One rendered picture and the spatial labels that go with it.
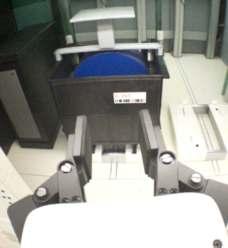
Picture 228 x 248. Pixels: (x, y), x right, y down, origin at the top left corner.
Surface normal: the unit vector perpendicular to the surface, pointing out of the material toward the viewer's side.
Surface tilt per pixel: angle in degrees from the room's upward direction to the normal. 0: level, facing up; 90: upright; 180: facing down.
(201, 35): 90
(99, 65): 91
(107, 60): 91
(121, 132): 90
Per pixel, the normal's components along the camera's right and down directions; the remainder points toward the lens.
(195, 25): -0.07, 0.68
